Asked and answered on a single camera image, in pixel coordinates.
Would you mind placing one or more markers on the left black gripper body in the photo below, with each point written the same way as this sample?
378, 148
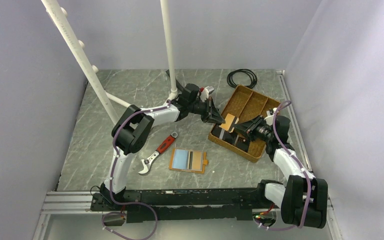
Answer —
198, 107

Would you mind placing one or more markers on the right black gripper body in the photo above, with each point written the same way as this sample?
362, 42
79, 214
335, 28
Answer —
261, 131

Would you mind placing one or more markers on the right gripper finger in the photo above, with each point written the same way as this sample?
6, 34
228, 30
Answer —
247, 126
243, 136

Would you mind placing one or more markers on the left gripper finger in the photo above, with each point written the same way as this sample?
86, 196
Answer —
209, 117
211, 105

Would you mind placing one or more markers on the brown woven divided tray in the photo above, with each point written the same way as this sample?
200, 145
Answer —
245, 104

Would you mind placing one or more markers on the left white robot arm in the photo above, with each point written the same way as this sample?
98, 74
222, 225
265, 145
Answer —
132, 130

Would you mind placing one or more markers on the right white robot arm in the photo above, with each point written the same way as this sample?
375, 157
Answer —
303, 200

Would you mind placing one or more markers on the black vip card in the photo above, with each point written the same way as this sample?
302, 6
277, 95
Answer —
223, 134
242, 143

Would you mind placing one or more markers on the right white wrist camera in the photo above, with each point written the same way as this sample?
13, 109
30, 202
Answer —
270, 114

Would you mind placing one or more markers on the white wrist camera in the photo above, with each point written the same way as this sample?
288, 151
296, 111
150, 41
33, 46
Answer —
270, 114
205, 92

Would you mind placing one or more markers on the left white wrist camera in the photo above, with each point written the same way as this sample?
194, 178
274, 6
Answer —
205, 92

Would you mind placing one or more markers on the red handled adjustable wrench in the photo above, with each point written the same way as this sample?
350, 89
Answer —
147, 162

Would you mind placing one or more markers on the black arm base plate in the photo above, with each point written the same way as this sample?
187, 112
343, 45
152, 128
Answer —
185, 204

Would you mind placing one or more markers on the white PVC pipe frame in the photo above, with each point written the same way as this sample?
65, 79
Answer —
89, 66

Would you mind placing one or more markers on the aluminium extrusion rail frame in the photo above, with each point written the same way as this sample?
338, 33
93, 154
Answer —
73, 203

